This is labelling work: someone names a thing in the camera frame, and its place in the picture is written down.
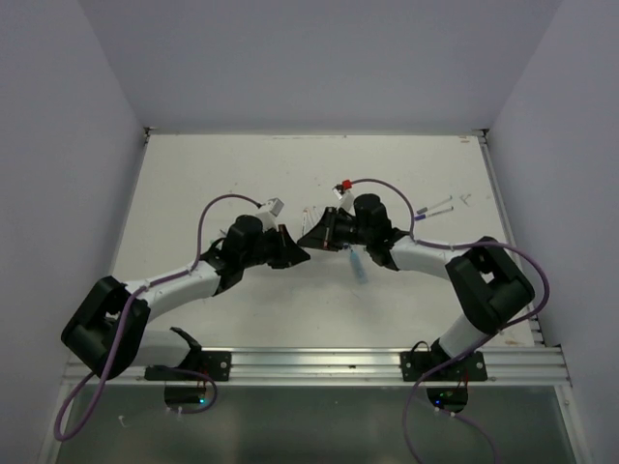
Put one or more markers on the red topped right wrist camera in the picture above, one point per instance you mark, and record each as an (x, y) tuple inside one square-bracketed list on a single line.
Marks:
[(344, 195)]

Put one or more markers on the pink ended marker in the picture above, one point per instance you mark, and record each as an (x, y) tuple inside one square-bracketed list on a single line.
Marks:
[(305, 221)]

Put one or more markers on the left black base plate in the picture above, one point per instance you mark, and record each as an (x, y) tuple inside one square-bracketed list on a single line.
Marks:
[(213, 362)]

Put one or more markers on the thick light blue marker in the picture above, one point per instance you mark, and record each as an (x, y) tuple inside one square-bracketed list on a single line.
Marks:
[(357, 266)]

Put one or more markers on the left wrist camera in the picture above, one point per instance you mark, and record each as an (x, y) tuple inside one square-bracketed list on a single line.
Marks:
[(268, 213)]

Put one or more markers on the aluminium mounting rail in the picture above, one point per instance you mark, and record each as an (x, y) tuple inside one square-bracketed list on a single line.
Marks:
[(382, 367)]

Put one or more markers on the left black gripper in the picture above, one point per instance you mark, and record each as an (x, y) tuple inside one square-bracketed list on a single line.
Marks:
[(288, 251)]

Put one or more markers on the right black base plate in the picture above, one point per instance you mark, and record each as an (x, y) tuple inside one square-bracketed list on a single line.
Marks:
[(426, 366)]

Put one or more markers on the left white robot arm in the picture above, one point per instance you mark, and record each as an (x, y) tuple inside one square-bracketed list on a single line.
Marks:
[(109, 333)]

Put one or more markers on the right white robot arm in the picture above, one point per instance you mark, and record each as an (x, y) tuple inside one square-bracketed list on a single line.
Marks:
[(490, 287)]

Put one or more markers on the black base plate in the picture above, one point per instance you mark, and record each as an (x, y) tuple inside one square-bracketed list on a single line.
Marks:
[(213, 362), (426, 366)]

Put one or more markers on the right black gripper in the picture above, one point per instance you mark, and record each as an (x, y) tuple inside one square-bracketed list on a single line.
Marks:
[(319, 236)]

